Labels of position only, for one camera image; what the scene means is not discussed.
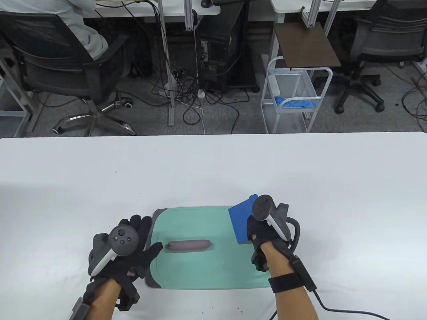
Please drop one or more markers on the person's left hand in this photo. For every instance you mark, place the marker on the person's left hand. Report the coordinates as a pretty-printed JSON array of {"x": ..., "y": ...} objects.
[{"x": 144, "y": 233}]

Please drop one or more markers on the person's right hand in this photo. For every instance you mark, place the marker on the person's right hand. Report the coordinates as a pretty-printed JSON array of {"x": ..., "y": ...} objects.
[{"x": 258, "y": 233}]

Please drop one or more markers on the black grey hand controller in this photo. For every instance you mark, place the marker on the black grey hand controller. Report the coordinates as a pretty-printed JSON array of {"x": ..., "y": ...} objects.
[
  {"x": 263, "y": 205},
  {"x": 123, "y": 240}
]

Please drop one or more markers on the blue plastic scraper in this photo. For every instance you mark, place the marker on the blue plastic scraper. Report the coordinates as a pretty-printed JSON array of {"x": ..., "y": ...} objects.
[{"x": 238, "y": 220}]

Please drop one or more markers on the purple plasticine roll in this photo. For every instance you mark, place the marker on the purple plasticine roll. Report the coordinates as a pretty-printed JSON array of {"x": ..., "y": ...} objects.
[{"x": 190, "y": 245}]

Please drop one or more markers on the person's left forearm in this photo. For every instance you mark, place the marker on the person's left forearm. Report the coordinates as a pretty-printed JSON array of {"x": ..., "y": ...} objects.
[{"x": 103, "y": 300}]

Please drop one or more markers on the person's right forearm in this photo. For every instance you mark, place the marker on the person's right forearm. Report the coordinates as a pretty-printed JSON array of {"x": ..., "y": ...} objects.
[{"x": 293, "y": 303}]

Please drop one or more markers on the green grey cutting board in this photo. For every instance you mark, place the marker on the green grey cutting board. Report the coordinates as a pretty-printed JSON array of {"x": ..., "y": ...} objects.
[{"x": 200, "y": 270}]

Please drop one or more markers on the blue cloth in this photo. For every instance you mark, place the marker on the blue cloth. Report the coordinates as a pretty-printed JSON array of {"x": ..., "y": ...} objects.
[{"x": 293, "y": 103}]

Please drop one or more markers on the black computer tower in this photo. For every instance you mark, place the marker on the black computer tower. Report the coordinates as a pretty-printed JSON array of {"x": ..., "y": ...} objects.
[{"x": 217, "y": 56}]

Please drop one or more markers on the black mesh chair chrome base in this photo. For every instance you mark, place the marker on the black mesh chair chrome base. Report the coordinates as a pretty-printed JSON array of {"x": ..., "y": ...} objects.
[{"x": 50, "y": 66}]

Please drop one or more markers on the brown wooden board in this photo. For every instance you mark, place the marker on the brown wooden board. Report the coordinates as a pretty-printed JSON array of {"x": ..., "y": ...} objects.
[{"x": 307, "y": 46}]

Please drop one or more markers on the black office chair right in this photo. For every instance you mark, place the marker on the black office chair right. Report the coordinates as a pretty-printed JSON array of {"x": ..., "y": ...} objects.
[{"x": 387, "y": 50}]

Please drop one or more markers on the white desk leg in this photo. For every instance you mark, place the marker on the white desk leg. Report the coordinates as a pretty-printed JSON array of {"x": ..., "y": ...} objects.
[{"x": 421, "y": 66}]

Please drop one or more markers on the black computer mouse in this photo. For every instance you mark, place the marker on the black computer mouse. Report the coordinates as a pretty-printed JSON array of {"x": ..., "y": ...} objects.
[{"x": 206, "y": 3}]

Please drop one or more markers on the white metal frame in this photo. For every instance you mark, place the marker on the white metal frame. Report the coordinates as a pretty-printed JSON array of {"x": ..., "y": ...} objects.
[{"x": 13, "y": 113}]

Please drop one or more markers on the aluminium profile post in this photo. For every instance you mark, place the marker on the aluminium profile post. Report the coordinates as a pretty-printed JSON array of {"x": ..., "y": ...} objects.
[
  {"x": 312, "y": 16},
  {"x": 190, "y": 16},
  {"x": 332, "y": 16}
]

